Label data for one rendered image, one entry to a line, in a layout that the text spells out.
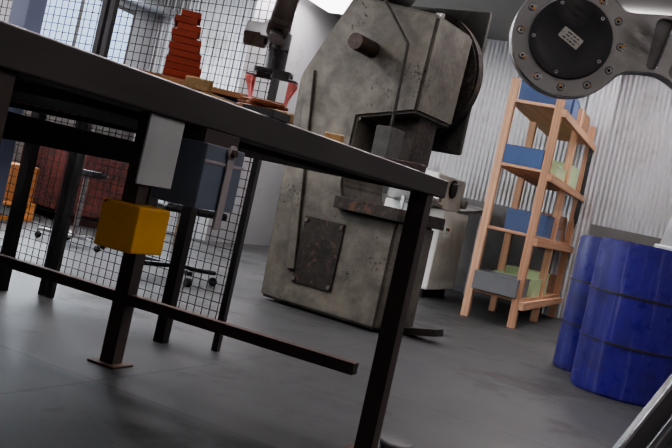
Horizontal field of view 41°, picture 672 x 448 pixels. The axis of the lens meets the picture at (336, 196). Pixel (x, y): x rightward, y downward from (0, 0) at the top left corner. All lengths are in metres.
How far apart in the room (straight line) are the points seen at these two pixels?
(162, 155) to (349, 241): 4.26
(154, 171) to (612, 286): 4.14
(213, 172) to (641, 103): 9.09
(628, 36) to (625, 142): 8.90
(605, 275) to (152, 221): 4.18
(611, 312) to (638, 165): 5.16
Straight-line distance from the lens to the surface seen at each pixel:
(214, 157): 1.65
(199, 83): 1.87
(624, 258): 5.40
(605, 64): 1.59
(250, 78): 2.45
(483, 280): 7.98
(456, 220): 9.21
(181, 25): 3.13
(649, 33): 1.62
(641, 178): 10.42
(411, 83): 5.73
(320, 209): 5.90
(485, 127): 10.84
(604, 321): 5.44
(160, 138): 1.56
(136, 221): 1.51
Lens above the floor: 0.79
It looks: level
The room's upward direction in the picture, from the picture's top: 13 degrees clockwise
